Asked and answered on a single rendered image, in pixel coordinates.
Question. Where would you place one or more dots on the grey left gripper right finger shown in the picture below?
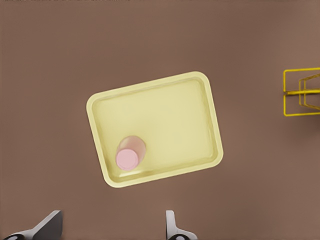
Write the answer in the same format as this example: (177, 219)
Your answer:
(172, 226)

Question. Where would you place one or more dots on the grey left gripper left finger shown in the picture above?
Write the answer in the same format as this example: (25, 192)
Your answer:
(46, 227)

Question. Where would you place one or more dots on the pink upturned cup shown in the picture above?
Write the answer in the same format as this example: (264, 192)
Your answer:
(128, 155)

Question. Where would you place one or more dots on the pale yellow rectangular tray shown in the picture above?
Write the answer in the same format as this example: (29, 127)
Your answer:
(160, 125)

